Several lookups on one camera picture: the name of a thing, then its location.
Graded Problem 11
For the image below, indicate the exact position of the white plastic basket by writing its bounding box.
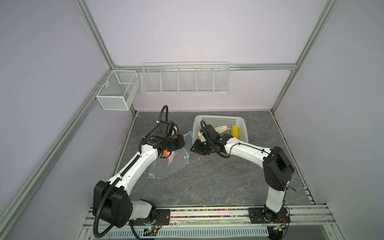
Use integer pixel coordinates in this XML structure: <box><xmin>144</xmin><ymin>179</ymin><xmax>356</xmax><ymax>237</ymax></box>
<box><xmin>192</xmin><ymin>115</ymin><xmax>249</xmax><ymax>143</ymax></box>

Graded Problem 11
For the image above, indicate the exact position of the clear zip top bag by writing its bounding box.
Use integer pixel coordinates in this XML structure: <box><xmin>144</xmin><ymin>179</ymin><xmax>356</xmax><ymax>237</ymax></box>
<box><xmin>148</xmin><ymin>131</ymin><xmax>195</xmax><ymax>179</ymax></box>

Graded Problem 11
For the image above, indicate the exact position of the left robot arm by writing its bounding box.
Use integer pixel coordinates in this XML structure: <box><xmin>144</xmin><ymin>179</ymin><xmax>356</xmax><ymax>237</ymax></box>
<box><xmin>93</xmin><ymin>105</ymin><xmax>186</xmax><ymax>239</ymax></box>

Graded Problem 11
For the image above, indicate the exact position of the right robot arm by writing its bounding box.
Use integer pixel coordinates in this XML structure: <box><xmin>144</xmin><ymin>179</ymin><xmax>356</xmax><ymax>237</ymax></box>
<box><xmin>191</xmin><ymin>120</ymin><xmax>295</xmax><ymax>223</ymax></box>

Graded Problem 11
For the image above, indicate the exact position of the white radish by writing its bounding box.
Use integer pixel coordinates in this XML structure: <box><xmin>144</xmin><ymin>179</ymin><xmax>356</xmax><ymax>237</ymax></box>
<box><xmin>215</xmin><ymin>126</ymin><xmax>228</xmax><ymax>135</ymax></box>

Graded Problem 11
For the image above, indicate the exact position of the white vent grille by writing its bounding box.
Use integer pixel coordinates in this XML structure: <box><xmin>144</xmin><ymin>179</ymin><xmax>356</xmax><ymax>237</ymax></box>
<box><xmin>92</xmin><ymin>226</ymin><xmax>270</xmax><ymax>240</ymax></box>

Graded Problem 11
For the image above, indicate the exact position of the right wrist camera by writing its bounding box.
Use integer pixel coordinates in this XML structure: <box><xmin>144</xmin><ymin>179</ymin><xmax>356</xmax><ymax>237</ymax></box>
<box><xmin>198</xmin><ymin>131</ymin><xmax>207</xmax><ymax>142</ymax></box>

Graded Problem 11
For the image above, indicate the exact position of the white wire wall rack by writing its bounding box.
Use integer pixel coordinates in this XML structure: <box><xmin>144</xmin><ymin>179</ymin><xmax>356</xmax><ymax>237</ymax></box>
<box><xmin>141</xmin><ymin>62</ymin><xmax>232</xmax><ymax>95</ymax></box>

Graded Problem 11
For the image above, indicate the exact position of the white mesh wall box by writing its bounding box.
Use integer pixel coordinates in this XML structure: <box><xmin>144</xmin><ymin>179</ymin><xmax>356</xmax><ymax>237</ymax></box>
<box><xmin>96</xmin><ymin>70</ymin><xmax>140</xmax><ymax>111</ymax></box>

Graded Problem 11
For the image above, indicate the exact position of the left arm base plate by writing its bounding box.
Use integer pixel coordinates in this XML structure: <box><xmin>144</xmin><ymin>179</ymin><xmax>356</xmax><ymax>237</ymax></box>
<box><xmin>131</xmin><ymin>209</ymin><xmax>171</xmax><ymax>226</ymax></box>

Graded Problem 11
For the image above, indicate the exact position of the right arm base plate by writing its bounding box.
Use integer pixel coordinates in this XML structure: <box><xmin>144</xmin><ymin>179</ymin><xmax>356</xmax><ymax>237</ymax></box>
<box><xmin>248</xmin><ymin>207</ymin><xmax>291</xmax><ymax>224</ymax></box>

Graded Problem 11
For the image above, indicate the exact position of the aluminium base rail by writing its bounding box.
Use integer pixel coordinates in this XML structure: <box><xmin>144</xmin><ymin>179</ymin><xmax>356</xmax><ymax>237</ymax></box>
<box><xmin>82</xmin><ymin>204</ymin><xmax>337</xmax><ymax>230</ymax></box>

